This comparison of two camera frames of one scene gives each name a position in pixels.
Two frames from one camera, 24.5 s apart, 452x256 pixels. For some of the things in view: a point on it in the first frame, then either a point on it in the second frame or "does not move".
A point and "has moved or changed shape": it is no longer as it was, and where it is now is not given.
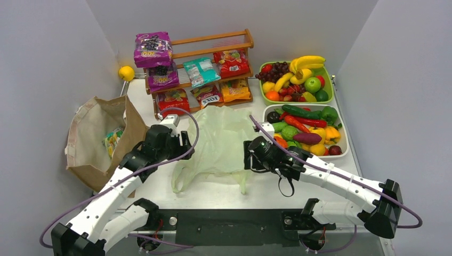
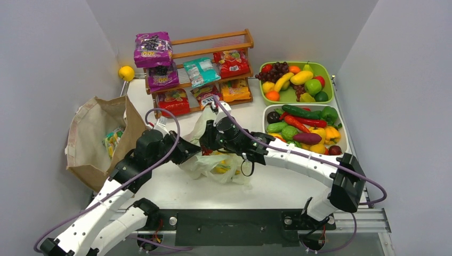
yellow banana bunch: (300, 70) → (221, 168)
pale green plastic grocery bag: (220, 132) has moved or changed shape
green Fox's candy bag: (111, 140) does not move
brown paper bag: (102, 133) does not move
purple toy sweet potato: (307, 138) does not move
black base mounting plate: (233, 228) does not move
